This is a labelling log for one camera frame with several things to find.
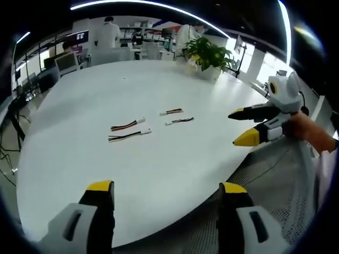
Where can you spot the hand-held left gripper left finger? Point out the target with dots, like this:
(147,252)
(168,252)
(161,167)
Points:
(76,219)

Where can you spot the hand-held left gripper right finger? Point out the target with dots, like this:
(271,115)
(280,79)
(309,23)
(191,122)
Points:
(246,217)

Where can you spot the black office chair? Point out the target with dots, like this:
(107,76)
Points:
(47,79)

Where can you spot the wall screen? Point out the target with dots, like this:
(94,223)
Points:
(78,38)

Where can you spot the computer monitor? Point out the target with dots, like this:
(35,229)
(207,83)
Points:
(67,63)

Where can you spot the black tripod stand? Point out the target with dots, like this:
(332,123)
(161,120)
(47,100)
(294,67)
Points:
(239,59)

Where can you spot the green potted plant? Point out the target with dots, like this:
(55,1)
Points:
(209,56)

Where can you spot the person's right hand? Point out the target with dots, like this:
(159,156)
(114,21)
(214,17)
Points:
(304,127)

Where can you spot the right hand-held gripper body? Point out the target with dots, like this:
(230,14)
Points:
(284,92)

